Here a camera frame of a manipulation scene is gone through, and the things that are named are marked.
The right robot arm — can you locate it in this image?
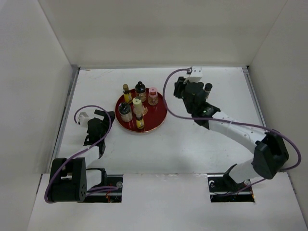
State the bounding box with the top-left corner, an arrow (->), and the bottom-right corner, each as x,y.
174,77 -> 289,191

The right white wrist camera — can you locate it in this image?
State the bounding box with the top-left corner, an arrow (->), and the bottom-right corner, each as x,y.
184,66 -> 203,83

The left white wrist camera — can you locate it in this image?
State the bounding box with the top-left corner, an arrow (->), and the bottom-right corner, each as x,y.
78,112 -> 91,128

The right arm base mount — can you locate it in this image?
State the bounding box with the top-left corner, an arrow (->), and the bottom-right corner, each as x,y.
207,164 -> 255,203

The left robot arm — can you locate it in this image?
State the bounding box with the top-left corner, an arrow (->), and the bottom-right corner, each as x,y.
44,108 -> 119,204

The round red lacquer tray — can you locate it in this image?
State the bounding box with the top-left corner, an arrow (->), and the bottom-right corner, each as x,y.
115,92 -> 167,133

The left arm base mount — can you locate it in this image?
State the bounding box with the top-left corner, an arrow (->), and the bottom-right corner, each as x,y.
82,168 -> 124,203

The round black cap jar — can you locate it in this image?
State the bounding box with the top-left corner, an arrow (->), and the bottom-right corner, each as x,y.
135,81 -> 147,102

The pink cap spice jar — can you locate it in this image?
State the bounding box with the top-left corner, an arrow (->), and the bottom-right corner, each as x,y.
148,87 -> 158,106

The yellow cap white powder jar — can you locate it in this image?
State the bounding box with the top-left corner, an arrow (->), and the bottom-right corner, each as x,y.
132,97 -> 148,116

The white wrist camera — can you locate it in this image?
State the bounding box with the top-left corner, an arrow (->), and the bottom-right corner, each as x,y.
78,112 -> 91,128
184,66 -> 203,83

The yellow label bottle cork cap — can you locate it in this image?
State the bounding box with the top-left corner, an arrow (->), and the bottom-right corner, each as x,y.
123,84 -> 132,104

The black lid wide jar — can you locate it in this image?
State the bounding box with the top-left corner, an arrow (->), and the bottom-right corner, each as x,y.
118,102 -> 133,122

